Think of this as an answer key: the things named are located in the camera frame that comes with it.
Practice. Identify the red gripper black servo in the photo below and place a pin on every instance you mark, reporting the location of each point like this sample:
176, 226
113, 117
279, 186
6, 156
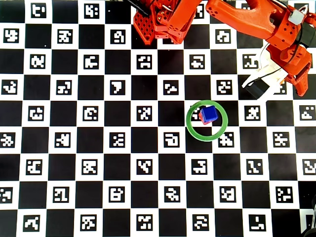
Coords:
301, 82

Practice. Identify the blue cube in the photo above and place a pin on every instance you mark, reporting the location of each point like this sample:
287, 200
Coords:
209, 113

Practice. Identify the red cube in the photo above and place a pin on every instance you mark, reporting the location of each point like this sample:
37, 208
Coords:
203, 121

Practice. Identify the red robot arm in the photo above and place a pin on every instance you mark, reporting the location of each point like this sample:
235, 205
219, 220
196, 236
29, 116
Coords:
237, 17

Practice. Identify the red robot base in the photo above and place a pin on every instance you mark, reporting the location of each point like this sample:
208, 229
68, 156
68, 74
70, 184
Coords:
144, 26

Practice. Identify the small grey square block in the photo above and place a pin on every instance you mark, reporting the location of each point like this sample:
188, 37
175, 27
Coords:
296, 17

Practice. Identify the black white marker checkerboard mat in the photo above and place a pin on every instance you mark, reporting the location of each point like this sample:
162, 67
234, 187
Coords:
74, 148

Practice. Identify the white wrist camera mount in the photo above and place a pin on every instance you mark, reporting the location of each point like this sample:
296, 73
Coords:
269, 71

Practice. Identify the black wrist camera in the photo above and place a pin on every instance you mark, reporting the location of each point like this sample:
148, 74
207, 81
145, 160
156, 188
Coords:
258, 89

